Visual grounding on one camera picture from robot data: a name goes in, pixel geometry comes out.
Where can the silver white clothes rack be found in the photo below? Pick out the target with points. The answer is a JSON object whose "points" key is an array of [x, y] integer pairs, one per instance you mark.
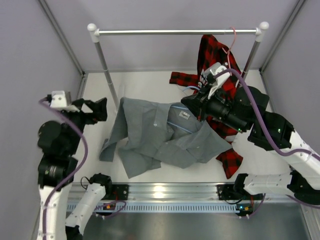
{"points": [[95, 34]]}

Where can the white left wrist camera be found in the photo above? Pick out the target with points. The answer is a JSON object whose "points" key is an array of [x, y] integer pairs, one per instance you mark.
{"points": [[61, 101]]}

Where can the pink wire hanger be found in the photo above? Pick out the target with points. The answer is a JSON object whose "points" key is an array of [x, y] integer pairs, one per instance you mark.
{"points": [[228, 52]]}

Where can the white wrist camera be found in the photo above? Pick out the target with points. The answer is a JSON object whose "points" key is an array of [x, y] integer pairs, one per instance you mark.
{"points": [[215, 82], [61, 101]]}

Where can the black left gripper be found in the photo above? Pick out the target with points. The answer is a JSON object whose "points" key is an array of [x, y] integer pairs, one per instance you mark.
{"points": [[99, 107]]}

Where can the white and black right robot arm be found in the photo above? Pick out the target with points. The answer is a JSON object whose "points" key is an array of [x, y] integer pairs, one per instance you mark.
{"points": [[269, 131]]}

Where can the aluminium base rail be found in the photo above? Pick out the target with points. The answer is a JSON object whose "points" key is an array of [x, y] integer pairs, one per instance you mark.
{"points": [[173, 192]]}

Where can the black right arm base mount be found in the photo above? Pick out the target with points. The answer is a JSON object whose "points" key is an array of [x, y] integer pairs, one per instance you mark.
{"points": [[226, 192]]}

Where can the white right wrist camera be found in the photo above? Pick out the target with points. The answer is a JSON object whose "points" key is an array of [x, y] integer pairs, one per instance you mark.
{"points": [[215, 82]]}

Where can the grey button shirt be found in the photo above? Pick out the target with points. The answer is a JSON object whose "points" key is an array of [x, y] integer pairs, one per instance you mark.
{"points": [[144, 140]]}

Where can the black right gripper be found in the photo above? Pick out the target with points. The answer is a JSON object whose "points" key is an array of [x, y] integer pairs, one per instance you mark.
{"points": [[200, 104]]}

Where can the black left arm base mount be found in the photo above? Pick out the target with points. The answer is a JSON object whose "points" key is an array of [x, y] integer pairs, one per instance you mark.
{"points": [[119, 192]]}

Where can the slotted grey cable duct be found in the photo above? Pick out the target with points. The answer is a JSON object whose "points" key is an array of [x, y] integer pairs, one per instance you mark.
{"points": [[179, 207]]}

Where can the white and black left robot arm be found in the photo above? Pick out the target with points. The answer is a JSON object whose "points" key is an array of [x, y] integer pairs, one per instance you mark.
{"points": [[65, 150]]}

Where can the light blue wire hanger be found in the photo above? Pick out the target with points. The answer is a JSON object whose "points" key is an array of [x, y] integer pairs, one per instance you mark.
{"points": [[183, 109]]}

